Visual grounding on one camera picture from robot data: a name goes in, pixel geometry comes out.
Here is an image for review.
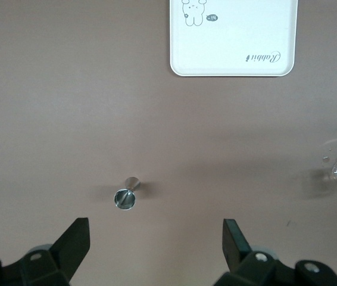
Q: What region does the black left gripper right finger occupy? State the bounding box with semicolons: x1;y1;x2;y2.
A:
213;219;297;286

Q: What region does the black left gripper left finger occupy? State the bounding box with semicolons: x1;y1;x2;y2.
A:
3;217;91;286

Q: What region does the cream rabbit print tray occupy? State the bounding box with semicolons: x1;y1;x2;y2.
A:
170;0;299;77

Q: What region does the steel double jigger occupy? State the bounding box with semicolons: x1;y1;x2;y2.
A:
113;176;142;212

